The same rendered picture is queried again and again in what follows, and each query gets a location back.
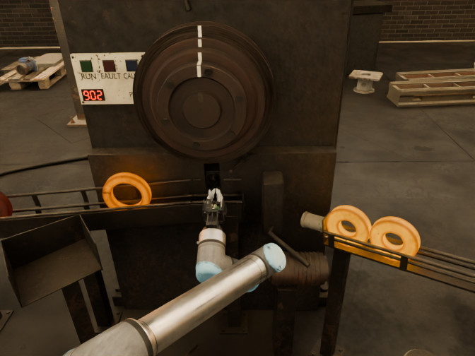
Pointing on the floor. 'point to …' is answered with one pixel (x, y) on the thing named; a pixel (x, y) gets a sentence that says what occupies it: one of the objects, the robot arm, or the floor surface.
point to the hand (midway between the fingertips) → (215, 192)
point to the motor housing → (289, 294)
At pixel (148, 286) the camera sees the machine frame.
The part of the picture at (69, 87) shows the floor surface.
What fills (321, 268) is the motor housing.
